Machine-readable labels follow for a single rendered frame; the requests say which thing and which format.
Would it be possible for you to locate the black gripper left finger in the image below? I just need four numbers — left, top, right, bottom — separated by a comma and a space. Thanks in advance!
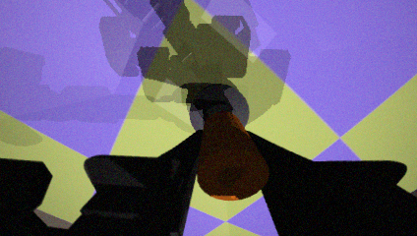
84, 130, 203, 236

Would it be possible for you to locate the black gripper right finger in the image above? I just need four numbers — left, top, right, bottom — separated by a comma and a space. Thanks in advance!
247, 131, 407, 236

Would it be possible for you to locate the grey round pedestal with dark shaft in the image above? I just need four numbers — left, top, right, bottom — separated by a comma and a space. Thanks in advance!
190, 84, 250, 132

